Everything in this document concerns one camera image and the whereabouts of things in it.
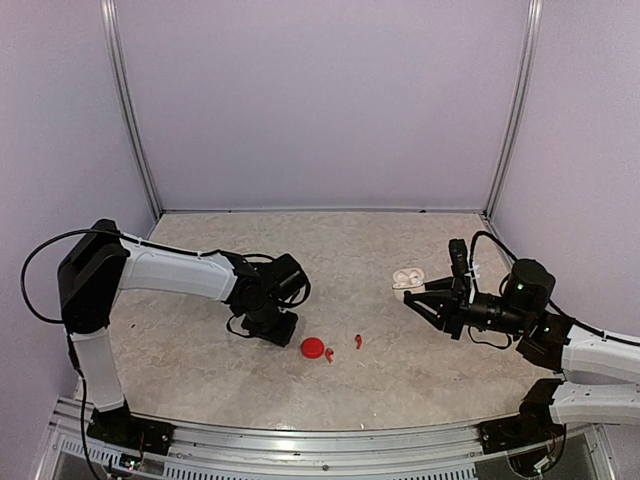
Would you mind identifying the front aluminium rail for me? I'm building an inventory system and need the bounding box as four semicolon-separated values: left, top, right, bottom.
34;404;616;480

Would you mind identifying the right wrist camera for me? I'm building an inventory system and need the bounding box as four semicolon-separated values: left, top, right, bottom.
448;239;476;306

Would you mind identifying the aluminium frame post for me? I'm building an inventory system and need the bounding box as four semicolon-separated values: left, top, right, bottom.
484;0;544;221
99;0;164;221

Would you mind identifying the white earbud charging case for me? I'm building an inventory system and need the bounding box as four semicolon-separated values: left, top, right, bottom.
392;268;425;290

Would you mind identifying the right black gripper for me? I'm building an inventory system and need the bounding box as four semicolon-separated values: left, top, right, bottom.
405;276;531;340

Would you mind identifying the right aluminium frame post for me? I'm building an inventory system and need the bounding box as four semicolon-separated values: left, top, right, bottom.
484;0;544;221

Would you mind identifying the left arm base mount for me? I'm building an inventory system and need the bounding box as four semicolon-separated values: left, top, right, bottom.
87;417;175;456

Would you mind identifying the left aluminium frame post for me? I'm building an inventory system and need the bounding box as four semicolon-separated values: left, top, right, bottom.
99;0;164;221

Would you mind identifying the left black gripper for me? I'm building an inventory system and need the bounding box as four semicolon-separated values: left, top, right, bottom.
242;300;299;347

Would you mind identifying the right camera cable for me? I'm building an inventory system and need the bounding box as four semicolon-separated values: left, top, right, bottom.
469;229;519;291

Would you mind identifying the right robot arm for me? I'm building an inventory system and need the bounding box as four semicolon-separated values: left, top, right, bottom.
403;259;639;444

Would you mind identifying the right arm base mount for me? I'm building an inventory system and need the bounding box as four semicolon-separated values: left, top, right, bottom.
478;415;565;455

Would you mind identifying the red round charging case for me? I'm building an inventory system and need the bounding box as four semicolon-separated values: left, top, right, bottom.
300;337;325;359

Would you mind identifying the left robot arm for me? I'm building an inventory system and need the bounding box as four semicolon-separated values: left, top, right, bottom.
57;219;311;445

